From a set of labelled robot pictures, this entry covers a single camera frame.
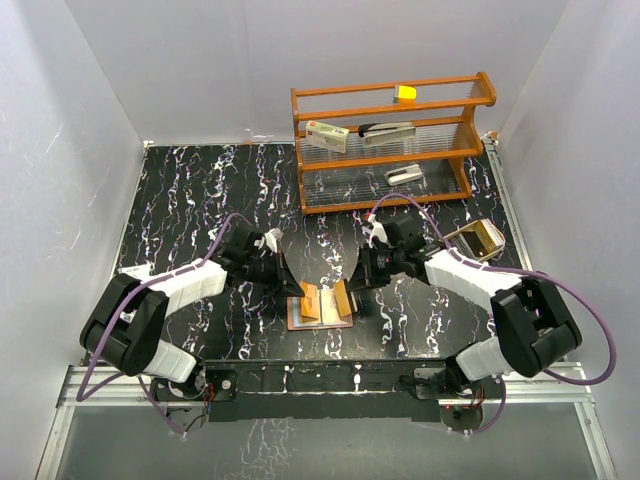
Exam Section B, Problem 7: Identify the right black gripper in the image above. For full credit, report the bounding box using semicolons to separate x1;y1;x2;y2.
346;242;404;291

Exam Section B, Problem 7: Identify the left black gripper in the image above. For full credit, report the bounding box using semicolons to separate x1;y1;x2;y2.
243;248;304;298

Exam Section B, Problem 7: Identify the gold card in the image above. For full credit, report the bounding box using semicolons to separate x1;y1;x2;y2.
333;279;353;318
300;282;320;321

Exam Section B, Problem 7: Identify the pink leather card holder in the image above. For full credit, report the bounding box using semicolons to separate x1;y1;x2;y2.
287;289;354;331

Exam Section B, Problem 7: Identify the stack of credit cards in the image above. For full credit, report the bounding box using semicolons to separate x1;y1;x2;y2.
481;219;506;251

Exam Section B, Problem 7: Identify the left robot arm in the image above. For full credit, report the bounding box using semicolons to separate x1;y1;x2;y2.
79;225;305;399

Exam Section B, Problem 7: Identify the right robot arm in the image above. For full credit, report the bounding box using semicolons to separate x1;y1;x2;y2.
346;216;582;397

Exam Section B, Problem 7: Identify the beige oval card tray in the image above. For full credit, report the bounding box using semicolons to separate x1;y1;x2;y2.
445;219;506;262

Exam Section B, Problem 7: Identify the small white stapler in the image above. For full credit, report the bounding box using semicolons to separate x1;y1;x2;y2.
384;164;423;187

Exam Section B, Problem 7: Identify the orange wooden shelf rack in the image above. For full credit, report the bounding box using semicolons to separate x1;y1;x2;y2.
290;71;497;215

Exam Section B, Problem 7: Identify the white printed leaflet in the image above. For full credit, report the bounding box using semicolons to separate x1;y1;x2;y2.
118;264;151;279

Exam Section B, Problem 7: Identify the white staples box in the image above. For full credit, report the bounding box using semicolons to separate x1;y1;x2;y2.
305;120;350;153

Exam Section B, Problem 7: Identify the grey black stapler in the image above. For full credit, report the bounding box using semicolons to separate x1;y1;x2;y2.
358;122;417;148

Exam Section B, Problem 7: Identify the yellow grey eraser block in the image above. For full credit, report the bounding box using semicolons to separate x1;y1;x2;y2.
393;85;417;105

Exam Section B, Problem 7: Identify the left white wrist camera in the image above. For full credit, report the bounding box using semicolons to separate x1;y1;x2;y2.
263;228;283;253

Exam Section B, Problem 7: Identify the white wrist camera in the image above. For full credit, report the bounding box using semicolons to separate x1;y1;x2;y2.
263;228;283;253
368;221;389;247

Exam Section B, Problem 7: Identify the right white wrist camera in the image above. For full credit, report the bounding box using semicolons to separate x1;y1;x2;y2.
368;221;389;247

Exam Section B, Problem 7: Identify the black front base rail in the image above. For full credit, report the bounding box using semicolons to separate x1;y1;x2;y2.
164;357;506;424

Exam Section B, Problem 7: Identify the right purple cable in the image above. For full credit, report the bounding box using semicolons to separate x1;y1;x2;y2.
367;193;619;436

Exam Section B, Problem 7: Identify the purple cable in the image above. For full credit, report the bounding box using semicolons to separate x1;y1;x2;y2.
367;193;619;436
76;213;251;436

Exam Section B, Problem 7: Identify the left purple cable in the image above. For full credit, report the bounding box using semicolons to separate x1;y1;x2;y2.
76;213;251;436

